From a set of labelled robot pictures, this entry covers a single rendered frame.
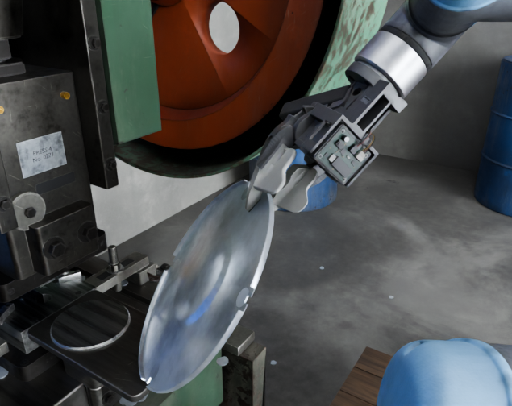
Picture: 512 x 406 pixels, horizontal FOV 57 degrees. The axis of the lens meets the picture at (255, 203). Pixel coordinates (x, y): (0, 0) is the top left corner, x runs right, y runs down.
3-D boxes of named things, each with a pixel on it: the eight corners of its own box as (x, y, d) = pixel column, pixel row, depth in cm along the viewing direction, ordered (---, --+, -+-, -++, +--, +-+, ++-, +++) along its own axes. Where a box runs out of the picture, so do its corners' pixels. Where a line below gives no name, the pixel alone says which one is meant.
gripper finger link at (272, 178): (243, 213, 53) (301, 152, 52) (228, 192, 58) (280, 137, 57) (261, 228, 54) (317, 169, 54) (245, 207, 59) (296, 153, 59)
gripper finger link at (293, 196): (265, 231, 55) (318, 170, 54) (249, 210, 60) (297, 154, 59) (284, 244, 56) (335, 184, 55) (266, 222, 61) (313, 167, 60)
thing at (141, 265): (160, 273, 105) (156, 231, 101) (99, 313, 92) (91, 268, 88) (140, 265, 108) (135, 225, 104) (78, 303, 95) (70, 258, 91)
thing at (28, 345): (99, 307, 89) (96, 286, 87) (27, 354, 78) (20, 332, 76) (68, 291, 94) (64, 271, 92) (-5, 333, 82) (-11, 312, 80)
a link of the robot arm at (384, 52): (365, 27, 56) (401, 74, 61) (339, 57, 57) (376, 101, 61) (403, 33, 50) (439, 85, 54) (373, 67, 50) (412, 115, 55)
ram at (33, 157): (118, 246, 79) (93, 62, 66) (37, 291, 67) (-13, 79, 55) (53, 220, 87) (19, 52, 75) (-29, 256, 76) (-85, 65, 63)
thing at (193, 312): (183, 440, 45) (176, 437, 45) (126, 350, 71) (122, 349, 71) (310, 178, 51) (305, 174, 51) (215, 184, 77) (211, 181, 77)
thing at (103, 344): (204, 399, 80) (200, 337, 74) (143, 464, 69) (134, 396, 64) (103, 343, 92) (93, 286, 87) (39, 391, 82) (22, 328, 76)
